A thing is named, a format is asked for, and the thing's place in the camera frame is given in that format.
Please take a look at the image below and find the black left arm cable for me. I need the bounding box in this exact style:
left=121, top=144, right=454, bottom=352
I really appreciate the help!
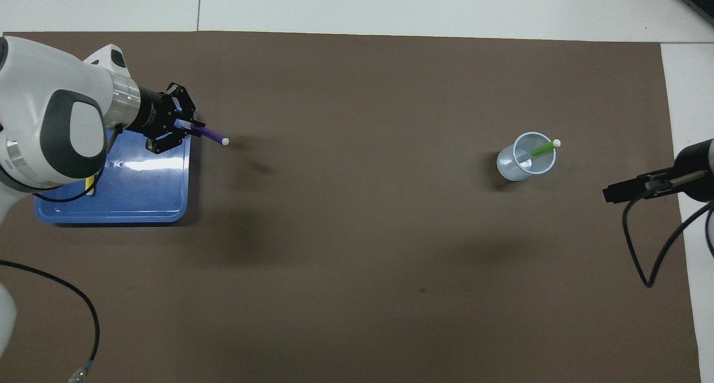
left=0, top=259, right=101, bottom=383

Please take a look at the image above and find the purple pen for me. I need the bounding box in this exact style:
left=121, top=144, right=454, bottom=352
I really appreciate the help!
left=176, top=121, right=230, bottom=146

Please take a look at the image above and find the green pen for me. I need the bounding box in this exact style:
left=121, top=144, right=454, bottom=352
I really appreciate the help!
left=530, top=139, right=561, bottom=158

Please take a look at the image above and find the brown table mat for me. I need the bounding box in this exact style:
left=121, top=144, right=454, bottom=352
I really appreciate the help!
left=0, top=31, right=702, bottom=383

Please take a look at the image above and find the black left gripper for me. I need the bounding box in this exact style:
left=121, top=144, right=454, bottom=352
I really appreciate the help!
left=131, top=82, right=197, bottom=154

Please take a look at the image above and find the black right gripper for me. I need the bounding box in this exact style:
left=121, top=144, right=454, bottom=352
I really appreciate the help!
left=602, top=139, right=713, bottom=204

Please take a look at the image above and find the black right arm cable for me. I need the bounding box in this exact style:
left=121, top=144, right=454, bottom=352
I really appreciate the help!
left=622, top=170, right=714, bottom=288

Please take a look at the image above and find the blue plastic tray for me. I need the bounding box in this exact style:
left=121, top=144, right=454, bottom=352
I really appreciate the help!
left=35, top=129, right=191, bottom=225

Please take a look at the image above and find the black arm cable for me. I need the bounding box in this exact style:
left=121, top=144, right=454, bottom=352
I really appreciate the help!
left=622, top=170, right=714, bottom=288
left=0, top=259, right=101, bottom=383

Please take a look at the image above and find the translucent plastic cup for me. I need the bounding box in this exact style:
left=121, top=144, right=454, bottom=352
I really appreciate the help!
left=496, top=132, right=557, bottom=182

